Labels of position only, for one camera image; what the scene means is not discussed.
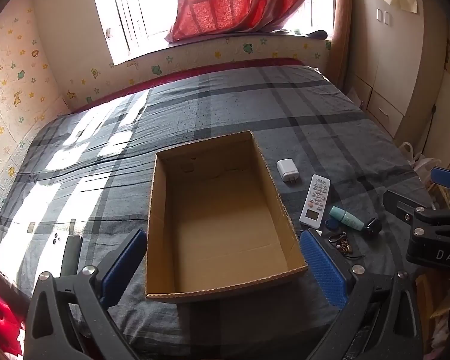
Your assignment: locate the black glossy jar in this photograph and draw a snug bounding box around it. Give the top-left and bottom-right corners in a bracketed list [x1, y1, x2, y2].
[361, 218, 382, 240]

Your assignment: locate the metal keychain with charms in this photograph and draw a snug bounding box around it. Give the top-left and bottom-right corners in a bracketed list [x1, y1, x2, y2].
[328, 232, 363, 260]

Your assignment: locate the blue key fob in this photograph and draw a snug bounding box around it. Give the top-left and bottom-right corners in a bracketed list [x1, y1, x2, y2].
[325, 218, 340, 231]

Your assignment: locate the teal lotion bottle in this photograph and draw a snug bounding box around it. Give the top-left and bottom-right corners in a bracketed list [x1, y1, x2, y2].
[329, 206, 365, 231]

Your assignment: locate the white remote control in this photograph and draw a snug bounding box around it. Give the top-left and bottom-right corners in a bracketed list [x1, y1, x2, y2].
[299, 174, 331, 229]

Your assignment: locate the brown cardboard box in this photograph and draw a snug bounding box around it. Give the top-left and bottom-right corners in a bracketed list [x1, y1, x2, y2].
[145, 131, 308, 303]

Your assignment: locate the white power adapter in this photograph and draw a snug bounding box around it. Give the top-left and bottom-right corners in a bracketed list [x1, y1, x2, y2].
[276, 158, 300, 183]

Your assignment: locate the white plastic bag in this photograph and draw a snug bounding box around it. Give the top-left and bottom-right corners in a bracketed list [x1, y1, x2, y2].
[398, 141, 441, 187]

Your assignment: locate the black smartphone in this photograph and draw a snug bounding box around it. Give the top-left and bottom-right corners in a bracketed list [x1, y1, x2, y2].
[60, 235, 83, 276]

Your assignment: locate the wooden shelf with items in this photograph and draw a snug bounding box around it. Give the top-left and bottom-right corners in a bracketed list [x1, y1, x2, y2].
[415, 267, 450, 359]

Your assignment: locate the grey plaid bed sheet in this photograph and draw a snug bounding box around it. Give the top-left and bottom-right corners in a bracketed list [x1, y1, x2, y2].
[0, 66, 430, 359]

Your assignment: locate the red blanket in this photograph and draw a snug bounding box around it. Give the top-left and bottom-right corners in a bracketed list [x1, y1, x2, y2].
[0, 298, 24, 359]

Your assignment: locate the beige wardrobe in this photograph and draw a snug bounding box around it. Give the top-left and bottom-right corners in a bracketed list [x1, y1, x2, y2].
[346, 0, 447, 146]

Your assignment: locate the red curtain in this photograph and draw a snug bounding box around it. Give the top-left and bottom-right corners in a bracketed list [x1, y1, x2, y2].
[166, 0, 305, 43]

